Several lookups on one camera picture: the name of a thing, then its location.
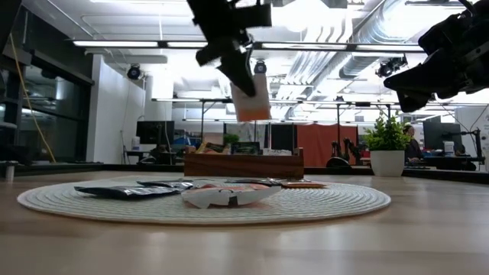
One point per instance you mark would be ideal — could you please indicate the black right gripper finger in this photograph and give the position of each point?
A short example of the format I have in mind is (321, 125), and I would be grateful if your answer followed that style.
(412, 86)
(420, 72)

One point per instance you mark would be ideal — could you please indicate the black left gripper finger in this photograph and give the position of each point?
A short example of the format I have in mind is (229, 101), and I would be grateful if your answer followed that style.
(238, 72)

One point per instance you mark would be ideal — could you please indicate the white orange Tazo tea packet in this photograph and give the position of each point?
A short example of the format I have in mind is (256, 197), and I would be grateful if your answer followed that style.
(254, 109)
(221, 198)
(277, 152)

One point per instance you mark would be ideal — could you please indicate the black blackcurrant tea packet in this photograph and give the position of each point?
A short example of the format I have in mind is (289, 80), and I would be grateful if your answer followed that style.
(126, 192)
(252, 182)
(168, 185)
(246, 148)

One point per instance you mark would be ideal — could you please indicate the orange mango tea packet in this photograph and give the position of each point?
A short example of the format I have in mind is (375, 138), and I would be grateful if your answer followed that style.
(212, 148)
(303, 185)

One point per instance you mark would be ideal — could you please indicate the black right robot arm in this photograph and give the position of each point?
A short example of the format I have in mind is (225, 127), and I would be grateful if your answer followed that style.
(483, 38)

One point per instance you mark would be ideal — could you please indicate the black ceiling device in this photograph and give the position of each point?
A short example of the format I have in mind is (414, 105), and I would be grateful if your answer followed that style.
(391, 65)

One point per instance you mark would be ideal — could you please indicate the black computer monitor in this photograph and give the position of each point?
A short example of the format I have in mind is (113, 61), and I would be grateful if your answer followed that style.
(154, 131)
(435, 135)

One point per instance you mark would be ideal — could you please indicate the person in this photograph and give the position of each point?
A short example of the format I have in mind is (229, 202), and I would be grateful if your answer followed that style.
(413, 149)

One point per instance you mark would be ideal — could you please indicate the small green potted plant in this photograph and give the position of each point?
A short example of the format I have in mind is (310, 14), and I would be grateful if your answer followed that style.
(231, 138)

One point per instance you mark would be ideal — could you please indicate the white container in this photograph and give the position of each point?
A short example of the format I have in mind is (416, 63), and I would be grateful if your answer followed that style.
(449, 149)

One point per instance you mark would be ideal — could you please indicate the green plant in white pot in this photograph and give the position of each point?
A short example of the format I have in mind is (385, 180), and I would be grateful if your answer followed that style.
(386, 164)

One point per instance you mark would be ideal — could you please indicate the black office desk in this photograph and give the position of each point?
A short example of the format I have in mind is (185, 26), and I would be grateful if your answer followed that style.
(454, 162)

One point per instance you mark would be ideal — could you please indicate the small black robot arms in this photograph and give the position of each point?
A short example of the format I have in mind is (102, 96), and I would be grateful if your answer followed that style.
(345, 149)

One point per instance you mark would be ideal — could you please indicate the wooden compartment tray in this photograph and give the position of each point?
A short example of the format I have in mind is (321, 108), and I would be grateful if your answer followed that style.
(244, 166)

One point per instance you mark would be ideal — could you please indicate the black ceiling spotlight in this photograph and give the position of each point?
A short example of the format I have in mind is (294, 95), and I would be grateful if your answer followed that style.
(133, 72)

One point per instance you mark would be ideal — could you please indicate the orange partition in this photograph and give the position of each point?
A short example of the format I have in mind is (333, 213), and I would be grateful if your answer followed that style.
(317, 145)

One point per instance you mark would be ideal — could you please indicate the white round woven placemat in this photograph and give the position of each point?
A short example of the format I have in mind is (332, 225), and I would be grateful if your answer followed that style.
(324, 202)

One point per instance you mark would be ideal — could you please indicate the small grey cylinder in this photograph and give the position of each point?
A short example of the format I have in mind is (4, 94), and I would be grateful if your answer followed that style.
(9, 172)

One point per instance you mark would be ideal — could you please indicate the black overhead camera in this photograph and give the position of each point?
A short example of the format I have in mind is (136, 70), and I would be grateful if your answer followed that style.
(260, 68)

